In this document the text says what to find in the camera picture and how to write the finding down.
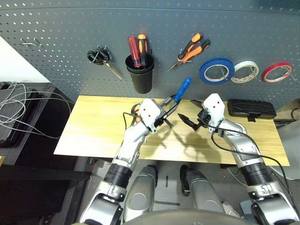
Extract white tape roll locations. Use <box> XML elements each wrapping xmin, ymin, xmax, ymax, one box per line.
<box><xmin>231</xmin><ymin>60</ymin><xmax>260</xmax><ymax>84</ymax></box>

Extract silver robot left leg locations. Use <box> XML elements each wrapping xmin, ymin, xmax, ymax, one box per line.
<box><xmin>123</xmin><ymin>165</ymin><xmax>159</xmax><ymax>222</ymax></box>

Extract black side shelf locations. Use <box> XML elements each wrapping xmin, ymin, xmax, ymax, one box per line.
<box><xmin>0</xmin><ymin>81</ymin><xmax>77</xmax><ymax>167</ymax></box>

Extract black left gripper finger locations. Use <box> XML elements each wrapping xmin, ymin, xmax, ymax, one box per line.
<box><xmin>165</xmin><ymin>99</ymin><xmax>181</xmax><ymax>119</ymax></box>
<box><xmin>160</xmin><ymin>94</ymin><xmax>177</xmax><ymax>109</ymax></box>

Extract silver robot right leg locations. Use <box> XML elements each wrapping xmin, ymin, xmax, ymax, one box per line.
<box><xmin>180</xmin><ymin>165</ymin><xmax>225</xmax><ymax>213</ymax></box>

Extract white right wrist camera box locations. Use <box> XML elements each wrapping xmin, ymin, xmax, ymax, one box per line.
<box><xmin>202</xmin><ymin>93</ymin><xmax>226</xmax><ymax>125</ymax></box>

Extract black plastic cup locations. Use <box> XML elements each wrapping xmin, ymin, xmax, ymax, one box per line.
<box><xmin>125</xmin><ymin>53</ymin><xmax>155</xmax><ymax>94</ymax></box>

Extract blue handled screwdriver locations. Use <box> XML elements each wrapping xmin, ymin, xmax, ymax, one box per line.
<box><xmin>173</xmin><ymin>77</ymin><xmax>193</xmax><ymax>103</ymax></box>

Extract orange black needle-nose pliers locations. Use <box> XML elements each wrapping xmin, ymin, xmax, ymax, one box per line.
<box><xmin>167</xmin><ymin>32</ymin><xmax>211</xmax><ymax>73</ymax></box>

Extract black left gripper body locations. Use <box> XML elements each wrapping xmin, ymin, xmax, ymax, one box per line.
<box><xmin>153</xmin><ymin>106</ymin><xmax>174</xmax><ymax>129</ymax></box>

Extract white bystander sneaker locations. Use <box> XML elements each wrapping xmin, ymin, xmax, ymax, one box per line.
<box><xmin>221</xmin><ymin>201</ymin><xmax>242</xmax><ymax>218</ymax></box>

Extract dark grey metal pegboard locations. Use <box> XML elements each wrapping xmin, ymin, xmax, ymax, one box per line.
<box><xmin>0</xmin><ymin>0</ymin><xmax>300</xmax><ymax>111</ymax></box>

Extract black plastic tool case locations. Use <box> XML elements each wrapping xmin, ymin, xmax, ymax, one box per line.
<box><xmin>227</xmin><ymin>99</ymin><xmax>277</xmax><ymax>122</ymax></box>

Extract silver robot leg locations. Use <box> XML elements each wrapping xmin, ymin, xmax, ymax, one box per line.
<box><xmin>123</xmin><ymin>165</ymin><xmax>159</xmax><ymax>222</ymax></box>
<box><xmin>180</xmin><ymin>165</ymin><xmax>225</xmax><ymax>213</ymax></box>

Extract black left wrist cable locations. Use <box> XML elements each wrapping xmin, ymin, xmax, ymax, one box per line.
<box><xmin>122</xmin><ymin>104</ymin><xmax>143</xmax><ymax>132</ymax></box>

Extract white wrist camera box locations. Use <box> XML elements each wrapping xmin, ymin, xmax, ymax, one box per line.
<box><xmin>138</xmin><ymin>98</ymin><xmax>165</xmax><ymax>133</ymax></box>
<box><xmin>202</xmin><ymin>93</ymin><xmax>226</xmax><ymax>125</ymax></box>

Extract wire pliers hook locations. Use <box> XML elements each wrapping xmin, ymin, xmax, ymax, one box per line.
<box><xmin>178</xmin><ymin>48</ymin><xmax>192</xmax><ymax>64</ymax></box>

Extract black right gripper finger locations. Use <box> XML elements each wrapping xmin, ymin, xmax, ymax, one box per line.
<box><xmin>177</xmin><ymin>113</ymin><xmax>199</xmax><ymax>131</ymax></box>
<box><xmin>189</xmin><ymin>99</ymin><xmax>204</xmax><ymax>110</ymax></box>

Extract red tape roll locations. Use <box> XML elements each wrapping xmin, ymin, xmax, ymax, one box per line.
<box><xmin>262</xmin><ymin>61</ymin><xmax>294</xmax><ymax>83</ymax></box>

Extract grey robot torso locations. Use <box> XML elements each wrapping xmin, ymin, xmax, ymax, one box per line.
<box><xmin>123</xmin><ymin>209</ymin><xmax>256</xmax><ymax>225</ymax></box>

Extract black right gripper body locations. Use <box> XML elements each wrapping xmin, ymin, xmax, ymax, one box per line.
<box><xmin>193</xmin><ymin>108</ymin><xmax>211</xmax><ymax>131</ymax></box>

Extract black handled scissors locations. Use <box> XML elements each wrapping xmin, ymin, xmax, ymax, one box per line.
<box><xmin>87</xmin><ymin>45</ymin><xmax>124</xmax><ymax>81</ymax></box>

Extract orange black handled screwdriver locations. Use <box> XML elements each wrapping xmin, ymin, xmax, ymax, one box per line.
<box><xmin>137</xmin><ymin>34</ymin><xmax>149</xmax><ymax>68</ymax></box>

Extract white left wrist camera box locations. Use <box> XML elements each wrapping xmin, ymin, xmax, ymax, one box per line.
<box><xmin>138</xmin><ymin>98</ymin><xmax>165</xmax><ymax>133</ymax></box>

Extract blue tape roll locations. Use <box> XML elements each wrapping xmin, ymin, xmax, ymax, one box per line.
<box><xmin>199</xmin><ymin>58</ymin><xmax>235</xmax><ymax>84</ymax></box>

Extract grey cable bundle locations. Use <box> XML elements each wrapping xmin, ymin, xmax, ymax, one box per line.
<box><xmin>0</xmin><ymin>81</ymin><xmax>75</xmax><ymax>141</ymax></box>

